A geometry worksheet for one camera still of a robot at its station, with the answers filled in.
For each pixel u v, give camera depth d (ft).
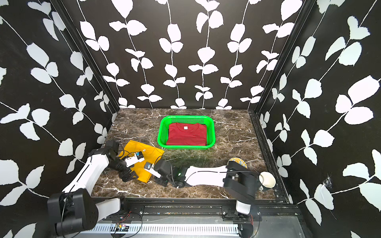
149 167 2.18
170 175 1.94
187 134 3.32
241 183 1.48
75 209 1.31
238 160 2.93
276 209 2.52
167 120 3.33
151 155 3.05
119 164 2.25
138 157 2.40
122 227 2.34
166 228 2.30
